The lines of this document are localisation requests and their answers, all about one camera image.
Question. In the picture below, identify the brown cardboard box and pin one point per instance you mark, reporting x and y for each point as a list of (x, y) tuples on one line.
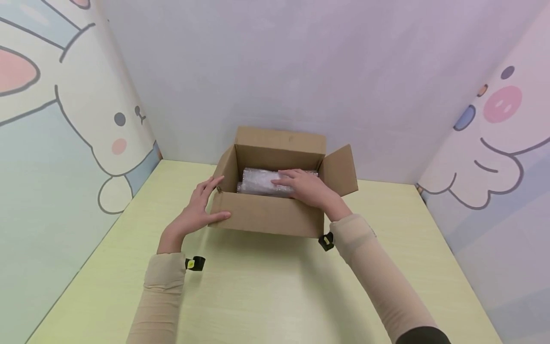
[(266, 215)]

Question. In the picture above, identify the person's right forearm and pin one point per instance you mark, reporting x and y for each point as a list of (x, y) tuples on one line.
[(380, 282)]

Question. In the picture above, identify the black wrist band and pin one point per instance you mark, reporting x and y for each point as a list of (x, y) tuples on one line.
[(195, 263), (326, 241)]

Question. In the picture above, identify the person's left fingers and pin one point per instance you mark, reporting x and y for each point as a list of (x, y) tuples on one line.
[(210, 186)]

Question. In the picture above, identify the person's right hand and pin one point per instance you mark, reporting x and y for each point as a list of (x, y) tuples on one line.
[(307, 188)]

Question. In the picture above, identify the person's right fingers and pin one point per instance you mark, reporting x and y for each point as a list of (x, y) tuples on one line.
[(285, 177)]

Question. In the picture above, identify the person's left hand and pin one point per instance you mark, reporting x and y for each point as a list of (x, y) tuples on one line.
[(193, 212)]

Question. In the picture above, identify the person's left forearm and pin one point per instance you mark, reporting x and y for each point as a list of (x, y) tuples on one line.
[(161, 296)]

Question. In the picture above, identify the person's left thumb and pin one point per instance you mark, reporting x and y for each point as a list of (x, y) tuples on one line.
[(220, 217)]

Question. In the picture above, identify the clear bubble wrap bundle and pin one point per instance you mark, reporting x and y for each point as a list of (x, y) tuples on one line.
[(260, 181)]

